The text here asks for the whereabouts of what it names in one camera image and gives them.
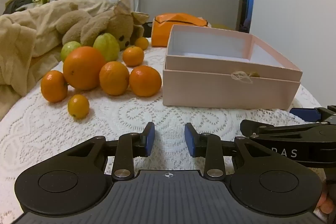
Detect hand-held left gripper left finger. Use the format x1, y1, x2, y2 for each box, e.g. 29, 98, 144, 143
66, 122, 156, 183

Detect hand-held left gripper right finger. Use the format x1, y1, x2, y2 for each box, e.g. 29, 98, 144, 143
184, 123, 273, 183

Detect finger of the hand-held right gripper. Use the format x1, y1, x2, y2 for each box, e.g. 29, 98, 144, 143
289, 105, 336, 125
240, 119, 320, 137

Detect pink cardboard box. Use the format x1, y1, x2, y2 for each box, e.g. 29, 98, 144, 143
162, 25, 303, 110

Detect person's right hand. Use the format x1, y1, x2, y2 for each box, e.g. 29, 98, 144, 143
315, 179, 336, 214

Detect white lace tablecloth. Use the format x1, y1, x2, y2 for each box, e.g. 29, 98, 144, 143
0, 38, 336, 224

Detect small yellow-orange kumquat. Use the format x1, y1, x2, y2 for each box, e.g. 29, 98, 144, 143
67, 94, 90, 119

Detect small mandarin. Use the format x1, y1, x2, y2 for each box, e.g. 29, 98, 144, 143
134, 37, 150, 50

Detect large orange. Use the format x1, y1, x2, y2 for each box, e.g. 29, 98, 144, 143
63, 46, 108, 90

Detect large green guava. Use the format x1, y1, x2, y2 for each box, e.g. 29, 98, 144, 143
93, 33, 120, 62

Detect orange bag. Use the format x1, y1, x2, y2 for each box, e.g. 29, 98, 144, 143
151, 13, 209, 47

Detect small green guava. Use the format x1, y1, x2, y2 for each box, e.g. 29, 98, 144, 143
61, 41, 82, 62

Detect beige plush toy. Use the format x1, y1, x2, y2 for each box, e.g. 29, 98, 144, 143
55, 0, 150, 51

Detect beige blanket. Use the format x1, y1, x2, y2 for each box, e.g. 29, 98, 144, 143
0, 0, 121, 119

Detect dark bag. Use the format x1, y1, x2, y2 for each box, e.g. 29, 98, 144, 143
5, 0, 37, 14

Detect white string loop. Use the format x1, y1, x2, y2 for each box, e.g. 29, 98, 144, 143
231, 70, 260, 84

